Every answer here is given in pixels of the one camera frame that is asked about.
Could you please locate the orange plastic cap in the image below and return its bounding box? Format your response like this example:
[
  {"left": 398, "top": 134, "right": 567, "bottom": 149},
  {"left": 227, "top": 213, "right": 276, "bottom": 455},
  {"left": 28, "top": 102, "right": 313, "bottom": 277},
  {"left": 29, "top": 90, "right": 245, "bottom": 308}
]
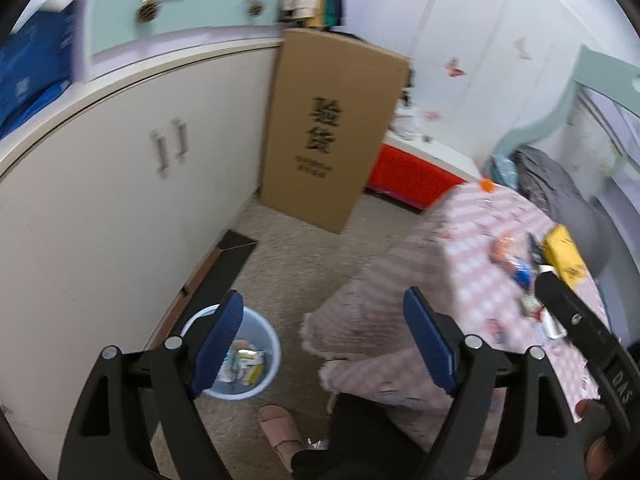
[{"left": 478, "top": 178, "right": 496, "bottom": 193}]

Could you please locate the black floor board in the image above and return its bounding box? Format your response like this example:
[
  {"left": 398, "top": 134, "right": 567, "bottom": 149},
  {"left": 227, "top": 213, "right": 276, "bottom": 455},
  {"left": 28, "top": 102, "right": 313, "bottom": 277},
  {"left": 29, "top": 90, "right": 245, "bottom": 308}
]
[{"left": 178, "top": 230, "right": 258, "bottom": 326}]

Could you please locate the blue shopping bag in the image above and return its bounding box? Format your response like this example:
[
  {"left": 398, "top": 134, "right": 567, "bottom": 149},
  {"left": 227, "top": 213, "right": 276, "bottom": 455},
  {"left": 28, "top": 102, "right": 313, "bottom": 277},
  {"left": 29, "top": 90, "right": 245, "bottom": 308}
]
[{"left": 1, "top": 3, "right": 76, "bottom": 136}]

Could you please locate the pink slipper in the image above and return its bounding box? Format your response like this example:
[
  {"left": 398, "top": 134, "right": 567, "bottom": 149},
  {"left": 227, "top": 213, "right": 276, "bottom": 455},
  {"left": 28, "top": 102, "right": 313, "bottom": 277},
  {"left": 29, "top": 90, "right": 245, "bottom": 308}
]
[{"left": 257, "top": 404, "right": 306, "bottom": 472}]

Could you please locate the mint green bed frame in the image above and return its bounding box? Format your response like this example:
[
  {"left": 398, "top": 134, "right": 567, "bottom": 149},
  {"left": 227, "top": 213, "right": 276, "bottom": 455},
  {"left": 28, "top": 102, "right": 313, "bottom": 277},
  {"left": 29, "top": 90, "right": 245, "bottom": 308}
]
[{"left": 491, "top": 44, "right": 640, "bottom": 311}]

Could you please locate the pink checkered bed sheet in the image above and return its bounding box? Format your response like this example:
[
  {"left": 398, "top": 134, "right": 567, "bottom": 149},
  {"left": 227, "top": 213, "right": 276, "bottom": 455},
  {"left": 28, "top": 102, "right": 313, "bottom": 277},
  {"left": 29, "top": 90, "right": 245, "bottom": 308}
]
[{"left": 299, "top": 179, "right": 612, "bottom": 476}]

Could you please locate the colourful snack wrapper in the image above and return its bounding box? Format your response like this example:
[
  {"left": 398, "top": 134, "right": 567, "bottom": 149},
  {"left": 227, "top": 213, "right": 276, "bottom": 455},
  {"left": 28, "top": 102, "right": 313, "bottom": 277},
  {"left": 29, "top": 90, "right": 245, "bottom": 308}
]
[{"left": 489, "top": 235, "right": 518, "bottom": 264}]

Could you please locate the white plastic bag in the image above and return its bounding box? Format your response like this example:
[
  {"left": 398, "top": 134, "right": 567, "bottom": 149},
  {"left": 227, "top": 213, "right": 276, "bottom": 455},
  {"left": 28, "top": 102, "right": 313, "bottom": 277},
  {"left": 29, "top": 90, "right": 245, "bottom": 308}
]
[{"left": 390, "top": 102, "right": 421, "bottom": 140}]

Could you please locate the beige low cabinet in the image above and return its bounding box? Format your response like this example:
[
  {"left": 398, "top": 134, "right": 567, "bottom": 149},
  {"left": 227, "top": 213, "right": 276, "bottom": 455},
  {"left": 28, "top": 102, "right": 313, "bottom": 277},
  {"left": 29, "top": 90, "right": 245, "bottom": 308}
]
[{"left": 1, "top": 40, "right": 279, "bottom": 478}]

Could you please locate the yellow snack wrapper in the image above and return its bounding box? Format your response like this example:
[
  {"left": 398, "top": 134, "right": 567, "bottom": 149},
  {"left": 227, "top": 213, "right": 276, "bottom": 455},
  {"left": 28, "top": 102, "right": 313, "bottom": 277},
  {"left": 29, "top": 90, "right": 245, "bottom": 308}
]
[{"left": 542, "top": 224, "right": 588, "bottom": 289}]

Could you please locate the red bench with white top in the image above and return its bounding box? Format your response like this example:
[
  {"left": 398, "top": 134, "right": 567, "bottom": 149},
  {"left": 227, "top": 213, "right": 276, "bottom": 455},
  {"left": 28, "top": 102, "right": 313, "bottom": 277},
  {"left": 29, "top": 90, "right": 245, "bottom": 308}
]
[{"left": 367, "top": 130, "right": 482, "bottom": 210}]

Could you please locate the blue snack packet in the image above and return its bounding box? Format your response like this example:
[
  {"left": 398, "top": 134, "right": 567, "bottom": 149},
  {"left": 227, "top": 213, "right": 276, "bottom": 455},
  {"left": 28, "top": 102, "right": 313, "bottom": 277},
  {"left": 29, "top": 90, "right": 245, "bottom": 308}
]
[{"left": 501, "top": 256, "right": 535, "bottom": 292}]

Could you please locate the mint green drawer unit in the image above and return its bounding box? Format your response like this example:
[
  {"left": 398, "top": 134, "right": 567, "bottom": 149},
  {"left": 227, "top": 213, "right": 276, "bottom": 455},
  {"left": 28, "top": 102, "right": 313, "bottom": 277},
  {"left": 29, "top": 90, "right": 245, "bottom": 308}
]
[{"left": 73, "top": 0, "right": 282, "bottom": 82}]

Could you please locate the tall brown cardboard box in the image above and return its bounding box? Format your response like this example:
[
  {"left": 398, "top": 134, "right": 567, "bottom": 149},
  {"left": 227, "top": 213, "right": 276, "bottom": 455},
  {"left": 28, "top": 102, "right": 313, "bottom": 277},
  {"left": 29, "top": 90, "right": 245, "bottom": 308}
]
[{"left": 260, "top": 28, "right": 409, "bottom": 233}]

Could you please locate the light blue trash bin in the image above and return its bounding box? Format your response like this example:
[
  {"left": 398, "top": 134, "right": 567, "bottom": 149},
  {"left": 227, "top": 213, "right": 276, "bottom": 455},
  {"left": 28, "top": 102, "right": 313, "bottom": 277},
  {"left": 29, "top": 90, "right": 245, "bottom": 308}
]
[{"left": 200, "top": 307, "right": 281, "bottom": 401}]

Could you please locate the person's right hand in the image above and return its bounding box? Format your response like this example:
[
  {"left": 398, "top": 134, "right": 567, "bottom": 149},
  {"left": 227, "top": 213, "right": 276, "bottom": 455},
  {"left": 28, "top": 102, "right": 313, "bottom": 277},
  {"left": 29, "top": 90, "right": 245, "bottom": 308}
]
[{"left": 575, "top": 400, "right": 615, "bottom": 480}]

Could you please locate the grey blanket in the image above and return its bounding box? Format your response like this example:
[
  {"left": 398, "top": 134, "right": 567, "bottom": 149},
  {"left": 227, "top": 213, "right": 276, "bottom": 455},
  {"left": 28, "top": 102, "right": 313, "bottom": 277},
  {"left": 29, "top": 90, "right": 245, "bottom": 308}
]
[{"left": 511, "top": 146, "right": 611, "bottom": 278}]

